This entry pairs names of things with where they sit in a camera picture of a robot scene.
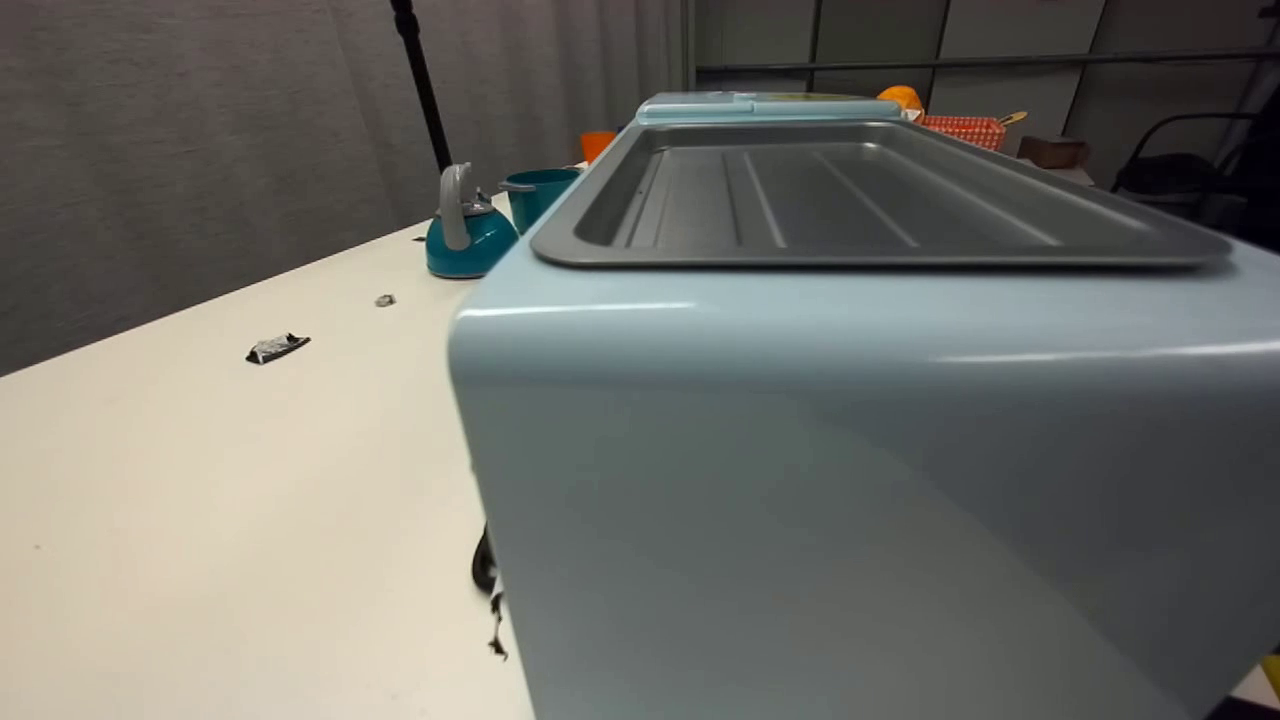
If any black tape mark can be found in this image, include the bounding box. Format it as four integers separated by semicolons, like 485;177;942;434
246;328;316;367

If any teal kettle with gray handle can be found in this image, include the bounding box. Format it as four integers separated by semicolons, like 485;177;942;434
421;161;520;285

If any yellow orange ball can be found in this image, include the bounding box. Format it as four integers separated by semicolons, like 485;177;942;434
874;82;927;120

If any light blue toaster oven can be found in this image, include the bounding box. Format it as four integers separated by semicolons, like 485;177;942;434
444;87;1280;720

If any black chair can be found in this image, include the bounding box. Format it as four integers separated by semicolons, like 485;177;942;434
1108;108;1280;250

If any gray ribbed griddle tray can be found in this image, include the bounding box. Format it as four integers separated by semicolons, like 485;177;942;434
528;120;1232;275

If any orange red basket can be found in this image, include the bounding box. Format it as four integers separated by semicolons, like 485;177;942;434
916;108;1033;161

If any brown box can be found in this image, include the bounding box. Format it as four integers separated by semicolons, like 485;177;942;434
1016;131;1092;177

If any black power cable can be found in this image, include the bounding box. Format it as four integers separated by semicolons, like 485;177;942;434
468;529;511;663

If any black tripod pole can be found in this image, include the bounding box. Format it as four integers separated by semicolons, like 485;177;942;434
383;0;455;177

